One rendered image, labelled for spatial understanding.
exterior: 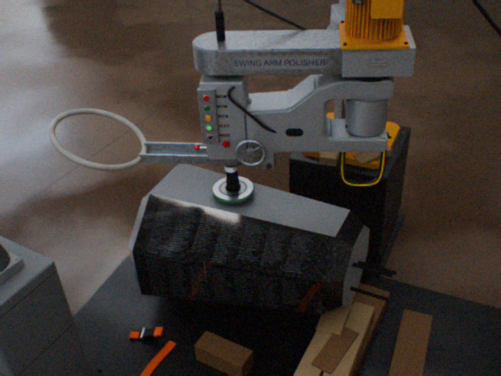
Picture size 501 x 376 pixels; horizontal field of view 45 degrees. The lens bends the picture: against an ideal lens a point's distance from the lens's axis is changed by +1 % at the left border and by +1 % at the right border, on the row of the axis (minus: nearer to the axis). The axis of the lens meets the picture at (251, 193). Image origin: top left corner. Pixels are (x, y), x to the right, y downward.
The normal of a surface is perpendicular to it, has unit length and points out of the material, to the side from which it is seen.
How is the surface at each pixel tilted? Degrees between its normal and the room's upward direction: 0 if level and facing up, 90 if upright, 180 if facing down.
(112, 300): 0
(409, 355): 0
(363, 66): 90
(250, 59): 90
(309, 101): 90
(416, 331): 0
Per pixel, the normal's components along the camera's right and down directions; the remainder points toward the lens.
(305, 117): -0.07, 0.60
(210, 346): -0.04, -0.80
